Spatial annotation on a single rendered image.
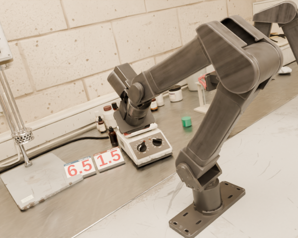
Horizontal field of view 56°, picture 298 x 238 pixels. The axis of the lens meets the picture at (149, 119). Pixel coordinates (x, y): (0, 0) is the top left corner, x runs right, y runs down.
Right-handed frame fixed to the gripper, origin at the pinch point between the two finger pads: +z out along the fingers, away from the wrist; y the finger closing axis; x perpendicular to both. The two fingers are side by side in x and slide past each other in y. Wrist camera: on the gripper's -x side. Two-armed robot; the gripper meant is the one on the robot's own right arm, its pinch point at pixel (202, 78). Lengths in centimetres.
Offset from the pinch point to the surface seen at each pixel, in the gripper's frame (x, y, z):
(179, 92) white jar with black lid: 9.8, -2.0, 21.8
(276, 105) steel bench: 14.3, -18.0, -22.8
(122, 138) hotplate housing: 7.8, 45.4, -9.2
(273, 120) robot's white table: 14.3, -4.7, -31.1
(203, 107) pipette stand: 13.5, 0.7, 1.0
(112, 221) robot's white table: 14, 63, -38
